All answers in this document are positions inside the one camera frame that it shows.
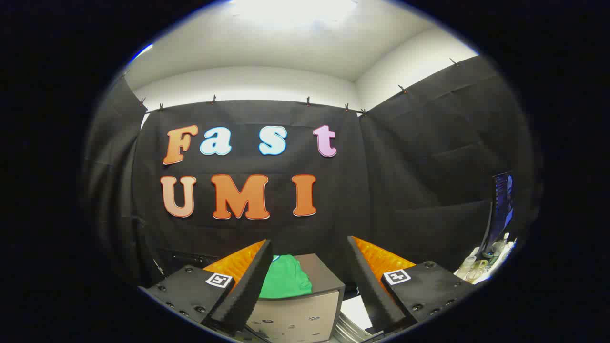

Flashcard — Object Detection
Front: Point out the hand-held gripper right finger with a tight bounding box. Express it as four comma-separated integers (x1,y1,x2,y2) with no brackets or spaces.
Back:
346,235,475,334

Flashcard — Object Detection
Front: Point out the green polo shirt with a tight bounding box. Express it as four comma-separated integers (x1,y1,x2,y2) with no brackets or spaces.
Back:
259,254,313,300

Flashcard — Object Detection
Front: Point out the black backdrop cloth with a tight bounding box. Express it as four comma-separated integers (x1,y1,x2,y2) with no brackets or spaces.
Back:
81,55,537,286

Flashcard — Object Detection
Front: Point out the white sheet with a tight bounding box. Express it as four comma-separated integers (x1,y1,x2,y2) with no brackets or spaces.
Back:
341,295,373,330

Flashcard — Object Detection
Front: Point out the dark computer monitor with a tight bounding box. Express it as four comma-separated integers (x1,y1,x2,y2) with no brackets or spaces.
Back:
481,171,516,258

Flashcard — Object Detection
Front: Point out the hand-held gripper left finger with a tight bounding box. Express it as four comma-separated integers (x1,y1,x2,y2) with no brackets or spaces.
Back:
138,239,274,335

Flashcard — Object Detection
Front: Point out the grey cabinet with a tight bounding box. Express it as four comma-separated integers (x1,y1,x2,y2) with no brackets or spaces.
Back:
245,253,346,343

